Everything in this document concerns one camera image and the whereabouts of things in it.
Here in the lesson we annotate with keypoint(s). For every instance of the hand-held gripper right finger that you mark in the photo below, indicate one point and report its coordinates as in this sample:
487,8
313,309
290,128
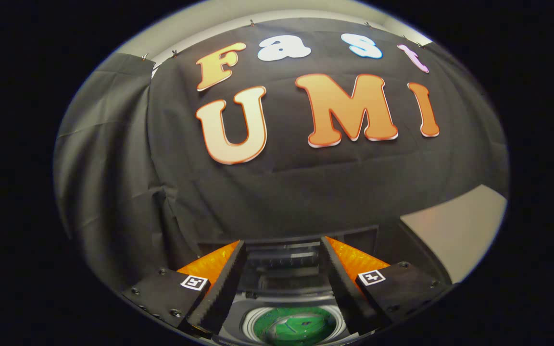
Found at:
344,283

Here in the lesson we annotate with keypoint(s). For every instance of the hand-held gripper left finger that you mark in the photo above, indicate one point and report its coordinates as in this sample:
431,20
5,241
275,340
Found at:
224,288

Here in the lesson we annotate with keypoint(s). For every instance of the green polo shirt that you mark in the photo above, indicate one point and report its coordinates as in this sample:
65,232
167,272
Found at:
322,331

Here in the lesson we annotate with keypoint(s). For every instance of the black backdrop cloth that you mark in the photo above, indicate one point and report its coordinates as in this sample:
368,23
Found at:
306,192

